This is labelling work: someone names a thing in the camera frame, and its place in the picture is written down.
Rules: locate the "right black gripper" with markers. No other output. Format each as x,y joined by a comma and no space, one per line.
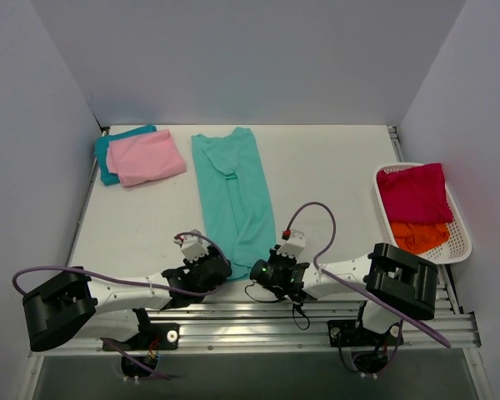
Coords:
267,273

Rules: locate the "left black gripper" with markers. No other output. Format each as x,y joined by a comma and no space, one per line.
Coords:
218,269

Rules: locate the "mint green t shirt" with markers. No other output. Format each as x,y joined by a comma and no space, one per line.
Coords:
236,205

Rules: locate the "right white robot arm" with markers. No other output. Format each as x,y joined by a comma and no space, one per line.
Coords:
395,284

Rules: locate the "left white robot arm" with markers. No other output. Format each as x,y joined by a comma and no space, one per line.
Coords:
77,303

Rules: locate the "pink folded t shirt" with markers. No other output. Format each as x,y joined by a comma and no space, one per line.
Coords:
144,158

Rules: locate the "orange t shirt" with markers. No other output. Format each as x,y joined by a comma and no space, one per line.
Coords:
419,238

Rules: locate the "magenta t shirt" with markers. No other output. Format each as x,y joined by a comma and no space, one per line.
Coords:
415,195

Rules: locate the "teal folded t shirt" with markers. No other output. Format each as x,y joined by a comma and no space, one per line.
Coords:
101,151

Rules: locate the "white plastic basket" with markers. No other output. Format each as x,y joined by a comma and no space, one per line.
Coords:
456,249

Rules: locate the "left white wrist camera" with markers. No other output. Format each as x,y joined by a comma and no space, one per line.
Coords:
192,246

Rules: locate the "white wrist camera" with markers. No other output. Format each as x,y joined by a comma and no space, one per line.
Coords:
192,246
293,243

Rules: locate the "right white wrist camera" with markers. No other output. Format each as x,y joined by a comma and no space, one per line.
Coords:
293,243

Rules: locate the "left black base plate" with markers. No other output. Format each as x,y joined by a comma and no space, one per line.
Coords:
158,336

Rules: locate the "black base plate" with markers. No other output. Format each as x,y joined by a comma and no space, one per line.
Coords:
158,336
347,334

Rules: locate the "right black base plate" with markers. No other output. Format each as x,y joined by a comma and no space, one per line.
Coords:
347,334

